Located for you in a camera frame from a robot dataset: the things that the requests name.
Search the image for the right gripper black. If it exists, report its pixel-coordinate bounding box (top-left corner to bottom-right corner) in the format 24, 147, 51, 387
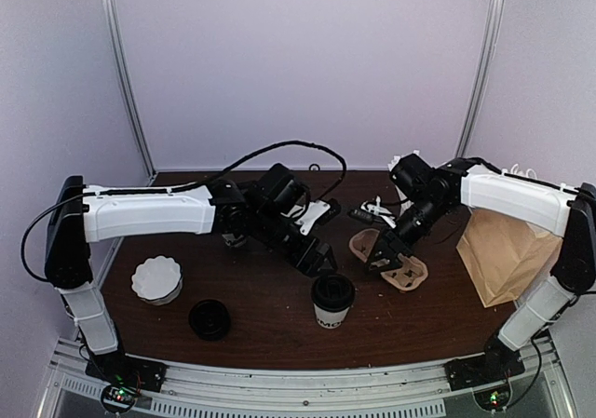
363, 196, 452, 278

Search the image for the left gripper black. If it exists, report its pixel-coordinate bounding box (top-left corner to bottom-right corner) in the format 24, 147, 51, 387
251, 209, 339, 279

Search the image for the black plastic cup lid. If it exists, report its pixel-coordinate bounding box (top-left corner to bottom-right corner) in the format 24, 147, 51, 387
311, 274, 356, 312

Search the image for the brown pulp cup carrier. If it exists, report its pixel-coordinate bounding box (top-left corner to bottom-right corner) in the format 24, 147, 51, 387
348, 228, 428, 293

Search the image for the white paper coffee cup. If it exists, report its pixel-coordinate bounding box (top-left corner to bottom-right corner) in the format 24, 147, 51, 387
311, 292, 355, 330

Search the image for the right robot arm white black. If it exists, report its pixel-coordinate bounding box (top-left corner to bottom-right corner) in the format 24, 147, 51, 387
365, 153, 595, 383

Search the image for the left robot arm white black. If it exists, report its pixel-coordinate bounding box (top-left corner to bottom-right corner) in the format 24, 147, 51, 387
44, 164, 337, 384

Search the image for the stack of white paper cups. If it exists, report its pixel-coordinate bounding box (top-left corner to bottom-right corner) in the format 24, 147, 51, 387
222, 234, 247, 249

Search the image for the bundle of white wrapped straws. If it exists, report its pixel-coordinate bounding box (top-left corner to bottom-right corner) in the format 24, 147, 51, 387
387, 149, 426, 205

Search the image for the brown paper bag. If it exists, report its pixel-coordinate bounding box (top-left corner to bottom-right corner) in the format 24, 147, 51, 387
456, 209, 562, 308

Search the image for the stack of black lids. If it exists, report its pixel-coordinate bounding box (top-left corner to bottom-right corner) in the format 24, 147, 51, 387
188, 299, 232, 342

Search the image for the white scalloped ceramic dish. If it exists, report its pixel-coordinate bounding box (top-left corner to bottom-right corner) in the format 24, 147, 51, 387
131, 255, 183, 306

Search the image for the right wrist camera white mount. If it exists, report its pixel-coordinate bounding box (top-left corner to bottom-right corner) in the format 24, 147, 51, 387
347, 196, 397, 228

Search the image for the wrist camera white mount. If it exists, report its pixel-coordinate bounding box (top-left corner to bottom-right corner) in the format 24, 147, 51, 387
347, 196, 397, 228
284, 198, 341, 236

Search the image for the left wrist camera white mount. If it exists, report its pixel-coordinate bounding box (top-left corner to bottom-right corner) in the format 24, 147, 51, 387
284, 198, 341, 236

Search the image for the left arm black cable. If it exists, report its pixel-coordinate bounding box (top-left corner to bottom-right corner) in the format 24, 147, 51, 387
20, 139, 349, 282

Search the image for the aluminium front rail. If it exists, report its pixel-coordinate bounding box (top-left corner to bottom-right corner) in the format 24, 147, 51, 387
46, 343, 564, 418

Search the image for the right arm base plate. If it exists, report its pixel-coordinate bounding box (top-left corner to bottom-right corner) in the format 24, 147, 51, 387
444, 348, 525, 391

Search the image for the right aluminium corner post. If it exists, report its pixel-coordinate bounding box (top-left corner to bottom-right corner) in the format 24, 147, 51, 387
455, 0, 506, 157

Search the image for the aluminium corner post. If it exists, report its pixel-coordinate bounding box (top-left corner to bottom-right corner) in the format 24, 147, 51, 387
102, 0, 156, 180
455, 0, 506, 157

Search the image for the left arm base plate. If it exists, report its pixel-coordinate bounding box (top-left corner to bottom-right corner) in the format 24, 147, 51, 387
85, 353, 167, 393

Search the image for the left aluminium corner post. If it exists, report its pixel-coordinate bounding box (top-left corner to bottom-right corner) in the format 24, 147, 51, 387
102, 0, 156, 180

